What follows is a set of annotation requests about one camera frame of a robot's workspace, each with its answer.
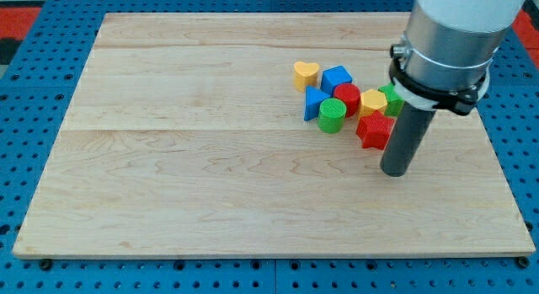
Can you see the red star block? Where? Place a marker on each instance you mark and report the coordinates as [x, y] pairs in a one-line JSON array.
[[374, 130]]

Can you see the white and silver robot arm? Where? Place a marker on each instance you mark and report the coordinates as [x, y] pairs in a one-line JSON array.
[[452, 42]]

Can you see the blue triangle block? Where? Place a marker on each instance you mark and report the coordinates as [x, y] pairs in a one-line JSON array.
[[313, 99]]

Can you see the green cylinder block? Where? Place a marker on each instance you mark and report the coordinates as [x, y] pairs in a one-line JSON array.
[[331, 115]]

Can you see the yellow heart block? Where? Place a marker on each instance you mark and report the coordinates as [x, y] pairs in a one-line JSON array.
[[305, 74]]

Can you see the light wooden board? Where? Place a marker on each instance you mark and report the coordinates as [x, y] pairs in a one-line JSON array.
[[185, 139]]

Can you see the blue pentagon block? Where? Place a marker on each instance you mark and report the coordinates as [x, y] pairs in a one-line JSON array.
[[333, 77]]

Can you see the red cylinder block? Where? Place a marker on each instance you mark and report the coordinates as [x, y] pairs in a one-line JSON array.
[[350, 95]]

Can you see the yellow hexagon block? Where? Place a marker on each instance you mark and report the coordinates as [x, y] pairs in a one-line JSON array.
[[372, 100]]

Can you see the green square block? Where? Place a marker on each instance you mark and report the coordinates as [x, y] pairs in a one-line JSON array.
[[394, 101]]

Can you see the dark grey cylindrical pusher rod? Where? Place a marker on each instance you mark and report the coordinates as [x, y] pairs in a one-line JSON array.
[[407, 135]]

